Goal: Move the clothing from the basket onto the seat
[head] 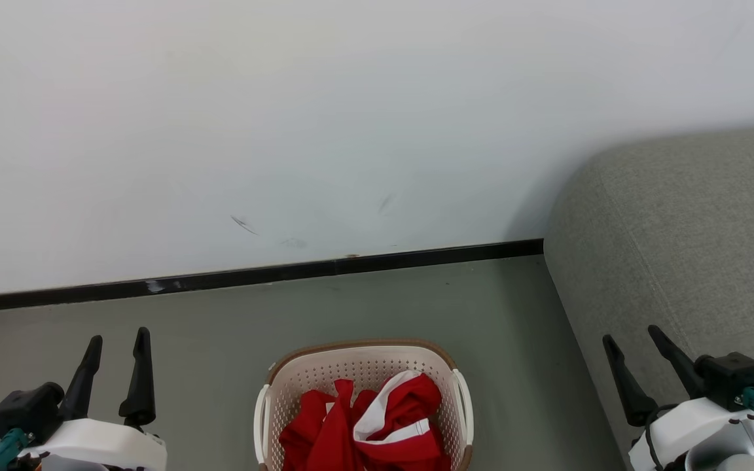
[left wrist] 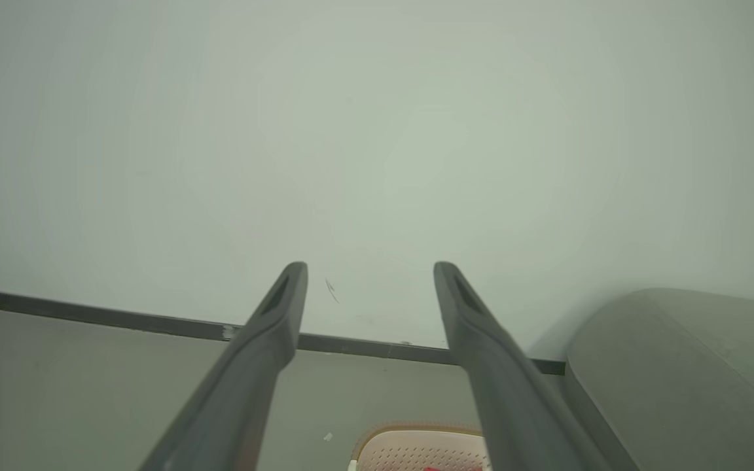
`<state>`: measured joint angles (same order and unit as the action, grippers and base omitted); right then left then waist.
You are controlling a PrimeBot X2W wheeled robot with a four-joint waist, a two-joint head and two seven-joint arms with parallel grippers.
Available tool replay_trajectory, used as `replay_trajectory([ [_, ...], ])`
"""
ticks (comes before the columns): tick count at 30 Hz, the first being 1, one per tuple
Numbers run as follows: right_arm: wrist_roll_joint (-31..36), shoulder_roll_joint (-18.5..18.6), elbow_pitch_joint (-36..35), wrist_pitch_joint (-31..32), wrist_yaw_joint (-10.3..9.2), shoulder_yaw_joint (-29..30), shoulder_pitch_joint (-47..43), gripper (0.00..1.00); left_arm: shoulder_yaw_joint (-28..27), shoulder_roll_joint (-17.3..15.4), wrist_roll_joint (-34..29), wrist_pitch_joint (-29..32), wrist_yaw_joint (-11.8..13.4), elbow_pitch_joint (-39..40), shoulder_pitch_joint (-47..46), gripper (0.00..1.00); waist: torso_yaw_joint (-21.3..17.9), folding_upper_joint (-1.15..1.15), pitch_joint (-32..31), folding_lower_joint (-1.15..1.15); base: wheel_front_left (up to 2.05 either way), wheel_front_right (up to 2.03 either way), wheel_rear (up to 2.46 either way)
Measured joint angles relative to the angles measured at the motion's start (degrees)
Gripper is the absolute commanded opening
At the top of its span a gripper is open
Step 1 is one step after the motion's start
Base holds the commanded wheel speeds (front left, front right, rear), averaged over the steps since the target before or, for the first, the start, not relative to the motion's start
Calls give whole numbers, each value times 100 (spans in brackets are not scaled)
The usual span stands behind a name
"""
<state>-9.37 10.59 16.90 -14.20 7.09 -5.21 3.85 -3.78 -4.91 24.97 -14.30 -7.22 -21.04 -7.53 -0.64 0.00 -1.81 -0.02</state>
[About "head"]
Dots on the red garment with white trim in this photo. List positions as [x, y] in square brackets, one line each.
[410, 405]

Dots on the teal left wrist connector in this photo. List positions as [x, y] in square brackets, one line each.
[4, 451]

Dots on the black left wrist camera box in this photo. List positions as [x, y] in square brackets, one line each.
[23, 409]

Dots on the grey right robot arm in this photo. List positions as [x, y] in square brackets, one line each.
[717, 460]

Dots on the cream perforated laundry basket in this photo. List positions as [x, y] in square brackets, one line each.
[364, 363]

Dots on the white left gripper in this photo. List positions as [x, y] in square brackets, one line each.
[102, 448]

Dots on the black wall baseboard strip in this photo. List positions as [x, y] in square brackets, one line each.
[252, 273]

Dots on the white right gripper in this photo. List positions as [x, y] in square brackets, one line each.
[698, 422]

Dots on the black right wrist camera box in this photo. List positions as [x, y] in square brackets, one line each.
[730, 379]

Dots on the plain red garment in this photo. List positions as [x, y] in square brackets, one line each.
[321, 432]

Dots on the grey fabric sofa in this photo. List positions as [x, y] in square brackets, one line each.
[678, 248]

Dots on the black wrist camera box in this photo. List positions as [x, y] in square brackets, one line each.
[730, 379]
[23, 409]

